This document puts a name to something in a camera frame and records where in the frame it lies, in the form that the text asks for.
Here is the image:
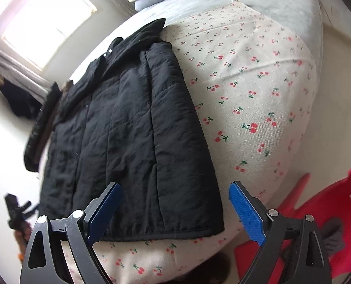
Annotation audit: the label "red plastic chair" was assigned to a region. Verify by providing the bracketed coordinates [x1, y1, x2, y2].
[234, 157, 351, 284]

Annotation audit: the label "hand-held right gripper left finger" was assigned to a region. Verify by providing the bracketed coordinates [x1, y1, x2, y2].
[19, 182, 123, 284]

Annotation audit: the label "black fur-collar coat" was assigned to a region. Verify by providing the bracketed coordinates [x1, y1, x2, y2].
[23, 81, 72, 172]

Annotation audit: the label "grey cloth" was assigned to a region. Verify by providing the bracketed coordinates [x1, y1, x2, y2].
[321, 217, 346, 252]

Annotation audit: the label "dark hanging clothes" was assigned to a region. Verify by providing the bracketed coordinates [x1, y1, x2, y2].
[0, 77, 43, 119]

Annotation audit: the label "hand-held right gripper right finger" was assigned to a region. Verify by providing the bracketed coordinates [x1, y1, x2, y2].
[229, 181, 332, 284]

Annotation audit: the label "window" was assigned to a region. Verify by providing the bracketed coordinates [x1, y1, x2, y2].
[2, 0, 97, 68]

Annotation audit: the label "black tripod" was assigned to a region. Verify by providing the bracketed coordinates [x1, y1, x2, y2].
[4, 194, 40, 231]

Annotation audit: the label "black quilted jacket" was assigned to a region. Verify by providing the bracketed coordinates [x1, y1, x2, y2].
[38, 18, 225, 241]

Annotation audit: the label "white folded blanket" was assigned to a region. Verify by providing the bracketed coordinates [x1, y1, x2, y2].
[134, 0, 173, 12]

